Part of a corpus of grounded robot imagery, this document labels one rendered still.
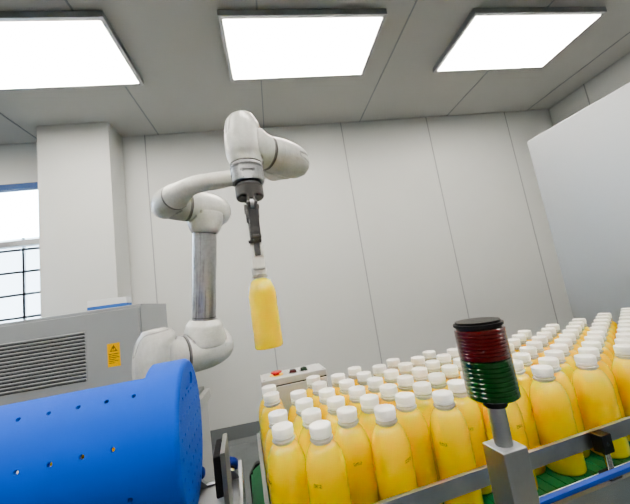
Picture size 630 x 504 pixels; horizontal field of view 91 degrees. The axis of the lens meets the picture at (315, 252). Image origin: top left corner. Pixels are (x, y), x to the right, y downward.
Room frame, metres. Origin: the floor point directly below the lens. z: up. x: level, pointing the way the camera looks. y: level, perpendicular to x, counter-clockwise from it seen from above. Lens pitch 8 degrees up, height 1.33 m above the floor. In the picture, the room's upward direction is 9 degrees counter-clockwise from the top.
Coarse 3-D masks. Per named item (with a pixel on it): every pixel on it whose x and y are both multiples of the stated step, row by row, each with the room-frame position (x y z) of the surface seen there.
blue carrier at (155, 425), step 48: (144, 384) 0.59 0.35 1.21; (192, 384) 0.72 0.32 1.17; (0, 432) 0.51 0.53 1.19; (48, 432) 0.52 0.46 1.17; (96, 432) 0.53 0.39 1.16; (144, 432) 0.54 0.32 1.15; (192, 432) 0.67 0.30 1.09; (0, 480) 0.48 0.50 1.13; (48, 480) 0.50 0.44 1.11; (96, 480) 0.51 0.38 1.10; (144, 480) 0.53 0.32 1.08; (192, 480) 0.63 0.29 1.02
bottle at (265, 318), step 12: (264, 276) 0.79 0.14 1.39; (252, 288) 0.77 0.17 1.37; (264, 288) 0.77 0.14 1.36; (252, 300) 0.77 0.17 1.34; (264, 300) 0.76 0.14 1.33; (276, 300) 0.79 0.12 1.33; (252, 312) 0.77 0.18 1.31; (264, 312) 0.76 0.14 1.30; (276, 312) 0.78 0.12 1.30; (252, 324) 0.78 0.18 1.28; (264, 324) 0.76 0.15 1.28; (276, 324) 0.78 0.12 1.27; (264, 336) 0.76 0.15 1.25; (276, 336) 0.77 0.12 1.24; (264, 348) 0.76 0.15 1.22
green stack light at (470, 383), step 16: (464, 368) 0.43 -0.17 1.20; (480, 368) 0.41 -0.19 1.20; (496, 368) 0.41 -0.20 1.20; (512, 368) 0.41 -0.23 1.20; (480, 384) 0.42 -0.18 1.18; (496, 384) 0.41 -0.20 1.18; (512, 384) 0.41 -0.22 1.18; (480, 400) 0.42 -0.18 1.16; (496, 400) 0.41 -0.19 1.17; (512, 400) 0.41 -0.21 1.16
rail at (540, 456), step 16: (608, 432) 0.68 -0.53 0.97; (624, 432) 0.69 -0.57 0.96; (544, 448) 0.64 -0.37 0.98; (560, 448) 0.65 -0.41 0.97; (576, 448) 0.66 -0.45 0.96; (544, 464) 0.64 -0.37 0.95; (448, 480) 0.59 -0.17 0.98; (464, 480) 0.59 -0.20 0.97; (480, 480) 0.60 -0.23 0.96; (400, 496) 0.56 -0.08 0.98; (416, 496) 0.57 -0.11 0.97; (432, 496) 0.58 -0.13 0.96; (448, 496) 0.58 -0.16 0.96
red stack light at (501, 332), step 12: (456, 336) 0.44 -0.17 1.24; (468, 336) 0.42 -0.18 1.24; (480, 336) 0.41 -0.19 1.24; (492, 336) 0.41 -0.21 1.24; (504, 336) 0.41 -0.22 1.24; (468, 348) 0.42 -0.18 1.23; (480, 348) 0.41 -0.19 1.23; (492, 348) 0.41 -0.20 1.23; (504, 348) 0.41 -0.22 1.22; (468, 360) 0.42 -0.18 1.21; (480, 360) 0.41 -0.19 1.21; (492, 360) 0.41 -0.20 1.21
